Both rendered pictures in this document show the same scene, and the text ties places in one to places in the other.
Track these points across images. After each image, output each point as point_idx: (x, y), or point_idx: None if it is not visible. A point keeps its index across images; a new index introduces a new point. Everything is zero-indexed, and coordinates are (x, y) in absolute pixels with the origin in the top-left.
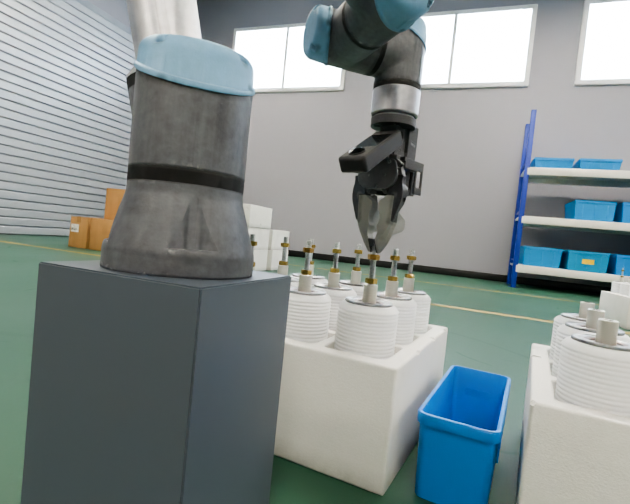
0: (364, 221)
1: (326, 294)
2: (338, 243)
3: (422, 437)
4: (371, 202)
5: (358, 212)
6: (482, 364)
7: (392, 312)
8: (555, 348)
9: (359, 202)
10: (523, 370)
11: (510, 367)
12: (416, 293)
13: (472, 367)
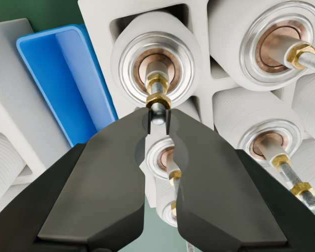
0: (199, 141)
1: (241, 71)
2: (310, 203)
3: (80, 25)
4: (187, 201)
5: (241, 165)
6: (165, 240)
7: (110, 65)
8: (2, 165)
9: (259, 201)
10: (141, 247)
11: (149, 247)
12: (167, 205)
13: (168, 231)
